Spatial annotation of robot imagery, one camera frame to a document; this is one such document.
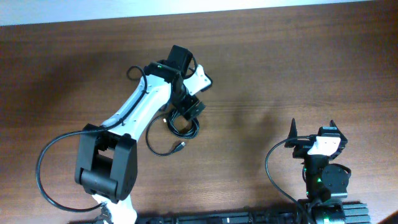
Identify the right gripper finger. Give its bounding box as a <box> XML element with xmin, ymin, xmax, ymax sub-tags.
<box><xmin>330</xmin><ymin>120</ymin><xmax>348</xmax><ymax>142</ymax></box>
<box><xmin>284</xmin><ymin>118</ymin><xmax>298</xmax><ymax>148</ymax></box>

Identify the black USB cable long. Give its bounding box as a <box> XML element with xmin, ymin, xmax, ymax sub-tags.
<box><xmin>145</xmin><ymin>113</ymin><xmax>187</xmax><ymax>157</ymax></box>

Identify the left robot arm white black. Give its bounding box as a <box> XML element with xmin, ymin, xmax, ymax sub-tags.
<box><xmin>75</xmin><ymin>45</ymin><xmax>212</xmax><ymax>223</ymax></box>

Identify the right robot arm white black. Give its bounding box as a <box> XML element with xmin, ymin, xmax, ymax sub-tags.
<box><xmin>284</xmin><ymin>119</ymin><xmax>351</xmax><ymax>223</ymax></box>

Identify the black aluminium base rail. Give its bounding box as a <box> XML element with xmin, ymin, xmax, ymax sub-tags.
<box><xmin>136</xmin><ymin>203</ymin><xmax>371</xmax><ymax>224</ymax></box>

